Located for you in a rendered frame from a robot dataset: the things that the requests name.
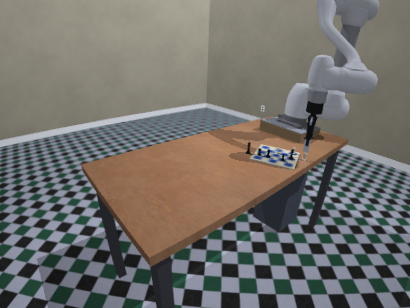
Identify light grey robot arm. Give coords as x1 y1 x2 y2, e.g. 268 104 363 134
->
277 0 379 129

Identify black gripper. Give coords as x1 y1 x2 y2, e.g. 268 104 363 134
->
303 101 324 153

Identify blue and white chessboard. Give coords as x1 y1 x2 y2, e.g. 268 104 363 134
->
249 144 300 170

